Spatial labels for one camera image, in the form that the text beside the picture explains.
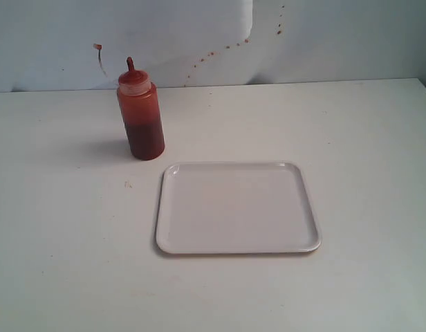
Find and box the white rectangular plastic tray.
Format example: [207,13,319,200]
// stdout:
[155,162,322,255]

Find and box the white paper backdrop sheet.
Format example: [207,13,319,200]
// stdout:
[0,1,253,92]

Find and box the red sauce squeeze bottle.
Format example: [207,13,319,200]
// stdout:
[117,57,165,160]

